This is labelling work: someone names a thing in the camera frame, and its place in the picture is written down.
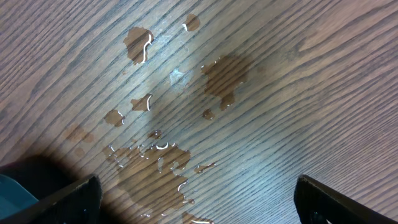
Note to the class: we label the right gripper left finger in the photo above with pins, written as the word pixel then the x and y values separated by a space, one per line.
pixel 78 202

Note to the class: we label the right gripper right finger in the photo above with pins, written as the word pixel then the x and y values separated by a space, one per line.
pixel 315 202

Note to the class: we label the black plastic tray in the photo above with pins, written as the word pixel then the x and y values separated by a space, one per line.
pixel 27 181

